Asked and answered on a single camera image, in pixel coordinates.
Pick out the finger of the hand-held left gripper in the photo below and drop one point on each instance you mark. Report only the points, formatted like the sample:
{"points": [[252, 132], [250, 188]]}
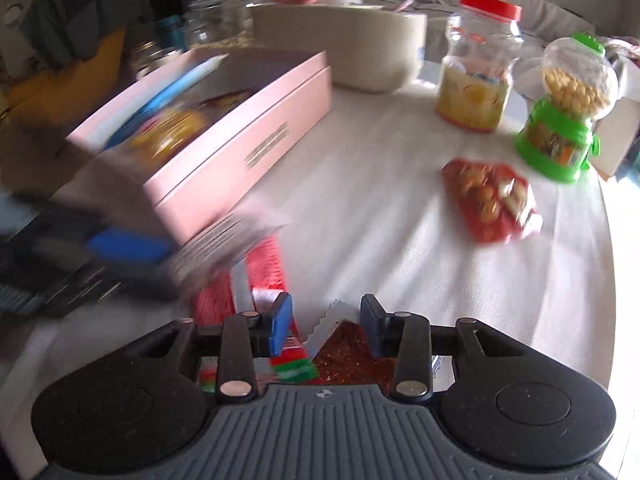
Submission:
{"points": [[100, 287], [130, 249]]}

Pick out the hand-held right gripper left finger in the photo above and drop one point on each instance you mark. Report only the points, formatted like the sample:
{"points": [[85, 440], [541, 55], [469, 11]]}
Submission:
{"points": [[281, 325]]}

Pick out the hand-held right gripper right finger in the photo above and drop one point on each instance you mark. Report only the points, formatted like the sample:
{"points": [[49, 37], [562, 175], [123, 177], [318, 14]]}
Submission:
{"points": [[371, 325]]}

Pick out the brown snack packet silver edge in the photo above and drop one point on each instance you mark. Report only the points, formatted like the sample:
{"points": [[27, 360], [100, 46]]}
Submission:
{"points": [[345, 360]]}

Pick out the red snack packet green stripe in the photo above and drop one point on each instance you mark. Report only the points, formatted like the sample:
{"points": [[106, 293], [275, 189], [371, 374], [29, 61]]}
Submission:
{"points": [[267, 270]]}

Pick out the red orange snack packet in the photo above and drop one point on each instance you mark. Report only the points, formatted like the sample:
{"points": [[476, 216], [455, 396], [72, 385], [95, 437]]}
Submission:
{"points": [[170, 132]]}

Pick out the pink cardboard box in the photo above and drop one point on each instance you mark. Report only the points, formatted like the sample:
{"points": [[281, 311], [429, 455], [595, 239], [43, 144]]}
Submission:
{"points": [[225, 160]]}

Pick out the blue snack packet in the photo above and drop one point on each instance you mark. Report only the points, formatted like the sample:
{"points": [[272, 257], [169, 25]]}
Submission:
{"points": [[170, 90]]}

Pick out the red nut snack packet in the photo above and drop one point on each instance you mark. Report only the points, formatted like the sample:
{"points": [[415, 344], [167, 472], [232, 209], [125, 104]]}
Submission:
{"points": [[480, 200]]}

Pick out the dark snack packet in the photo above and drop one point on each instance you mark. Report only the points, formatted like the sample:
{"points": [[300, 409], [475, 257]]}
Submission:
{"points": [[225, 101]]}

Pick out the blue bottle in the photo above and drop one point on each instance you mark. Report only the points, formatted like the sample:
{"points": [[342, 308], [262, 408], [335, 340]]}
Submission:
{"points": [[169, 30]]}

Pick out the plastic jar red lid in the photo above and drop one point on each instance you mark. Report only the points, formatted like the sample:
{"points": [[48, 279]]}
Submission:
{"points": [[475, 100]]}

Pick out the large glass jar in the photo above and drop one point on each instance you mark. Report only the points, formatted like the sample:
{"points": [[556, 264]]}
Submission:
{"points": [[220, 15]]}

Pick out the green candy dispenser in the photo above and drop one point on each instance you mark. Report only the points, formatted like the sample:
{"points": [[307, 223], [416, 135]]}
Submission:
{"points": [[550, 145]]}

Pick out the beige oval container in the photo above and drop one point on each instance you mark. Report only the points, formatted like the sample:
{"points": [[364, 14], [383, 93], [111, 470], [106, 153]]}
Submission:
{"points": [[350, 50]]}

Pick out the white pink cloth pile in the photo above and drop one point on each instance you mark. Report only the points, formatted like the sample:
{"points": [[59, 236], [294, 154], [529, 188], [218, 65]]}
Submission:
{"points": [[622, 49]]}

